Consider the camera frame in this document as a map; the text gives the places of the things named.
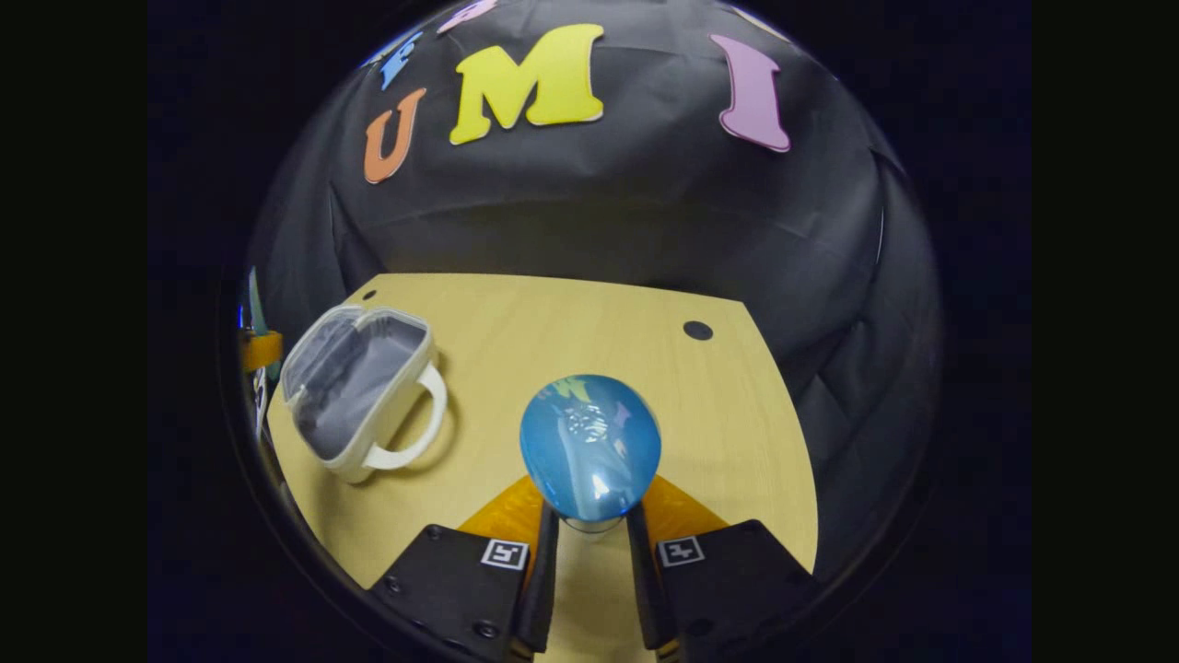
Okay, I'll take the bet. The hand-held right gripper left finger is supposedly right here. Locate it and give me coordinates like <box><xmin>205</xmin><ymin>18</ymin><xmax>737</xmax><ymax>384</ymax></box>
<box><xmin>368</xmin><ymin>474</ymin><xmax>561</xmax><ymax>663</ymax></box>

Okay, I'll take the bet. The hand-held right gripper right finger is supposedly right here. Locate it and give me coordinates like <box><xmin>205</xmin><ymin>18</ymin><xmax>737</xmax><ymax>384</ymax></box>
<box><xmin>626</xmin><ymin>474</ymin><xmax>821</xmax><ymax>663</ymax></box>

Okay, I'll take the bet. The white suitcase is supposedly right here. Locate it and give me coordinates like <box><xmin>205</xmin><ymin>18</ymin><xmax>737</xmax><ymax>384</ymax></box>
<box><xmin>279</xmin><ymin>304</ymin><xmax>449</xmax><ymax>484</ymax></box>

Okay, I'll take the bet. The blue skin care bottle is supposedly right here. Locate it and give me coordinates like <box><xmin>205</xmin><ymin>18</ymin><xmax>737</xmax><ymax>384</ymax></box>
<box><xmin>519</xmin><ymin>373</ymin><xmax>664</xmax><ymax>535</ymax></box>

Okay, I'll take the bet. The black backdrop cloth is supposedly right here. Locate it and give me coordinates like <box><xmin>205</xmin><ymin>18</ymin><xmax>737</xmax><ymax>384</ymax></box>
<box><xmin>244</xmin><ymin>0</ymin><xmax>943</xmax><ymax>581</ymax></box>

